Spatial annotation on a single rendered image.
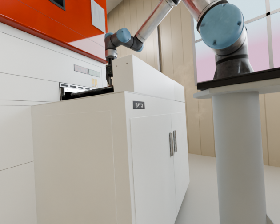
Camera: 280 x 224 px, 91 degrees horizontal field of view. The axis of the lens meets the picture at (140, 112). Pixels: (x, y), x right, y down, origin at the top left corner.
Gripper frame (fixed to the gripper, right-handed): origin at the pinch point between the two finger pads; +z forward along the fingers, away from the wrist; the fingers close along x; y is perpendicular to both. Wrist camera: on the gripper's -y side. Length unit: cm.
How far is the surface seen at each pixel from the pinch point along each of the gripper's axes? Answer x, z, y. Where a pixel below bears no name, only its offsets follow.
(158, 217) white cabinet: 19, 64, 33
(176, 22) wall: 108, -139, -138
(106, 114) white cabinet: -0.4, 16.4, 44.3
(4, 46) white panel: -50, -19, 19
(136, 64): 11.6, -1.6, 41.7
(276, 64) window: 187, -31, -46
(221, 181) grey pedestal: 44, 47, 41
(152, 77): 20.0, 0.3, 30.4
